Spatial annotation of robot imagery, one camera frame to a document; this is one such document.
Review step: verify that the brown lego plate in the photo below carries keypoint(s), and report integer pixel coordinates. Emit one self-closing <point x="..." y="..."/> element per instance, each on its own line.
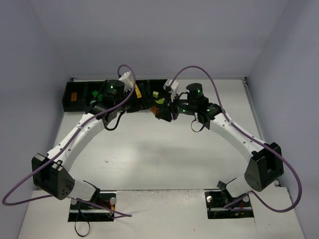
<point x="154" y="110"/>

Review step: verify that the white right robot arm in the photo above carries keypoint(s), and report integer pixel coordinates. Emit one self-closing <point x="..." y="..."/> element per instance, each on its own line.
<point x="263" y="163"/>

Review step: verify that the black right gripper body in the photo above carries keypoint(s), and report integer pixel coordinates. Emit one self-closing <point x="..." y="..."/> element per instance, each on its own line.
<point x="164" y="113"/>

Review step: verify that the orange lego brick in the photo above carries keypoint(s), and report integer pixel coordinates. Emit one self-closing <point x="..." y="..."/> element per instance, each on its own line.
<point x="73" y="97"/>

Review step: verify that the lime rounded cluster lego brick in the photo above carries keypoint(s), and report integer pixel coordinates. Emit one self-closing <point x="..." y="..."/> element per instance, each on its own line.
<point x="160" y="101"/>

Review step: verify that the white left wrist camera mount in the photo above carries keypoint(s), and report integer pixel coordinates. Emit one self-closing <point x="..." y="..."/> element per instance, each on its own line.
<point x="127" y="79"/>

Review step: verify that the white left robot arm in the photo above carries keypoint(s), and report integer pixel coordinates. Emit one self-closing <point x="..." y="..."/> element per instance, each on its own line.
<point x="51" y="171"/>

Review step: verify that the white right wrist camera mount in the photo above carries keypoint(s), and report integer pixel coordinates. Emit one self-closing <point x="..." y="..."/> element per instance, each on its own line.
<point x="171" y="87"/>

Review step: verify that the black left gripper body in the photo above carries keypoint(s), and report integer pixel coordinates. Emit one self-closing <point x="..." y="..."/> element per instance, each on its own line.
<point x="137" y="100"/>

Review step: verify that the yellow small lego brick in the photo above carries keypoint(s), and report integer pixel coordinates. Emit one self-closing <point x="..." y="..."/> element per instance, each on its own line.
<point x="138" y="92"/>

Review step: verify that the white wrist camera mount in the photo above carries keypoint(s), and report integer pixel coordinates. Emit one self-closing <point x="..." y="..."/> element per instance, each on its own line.
<point x="127" y="79"/>
<point x="171" y="87"/>

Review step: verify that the green lego piece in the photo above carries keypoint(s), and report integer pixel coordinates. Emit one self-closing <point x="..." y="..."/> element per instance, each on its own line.
<point x="99" y="97"/>

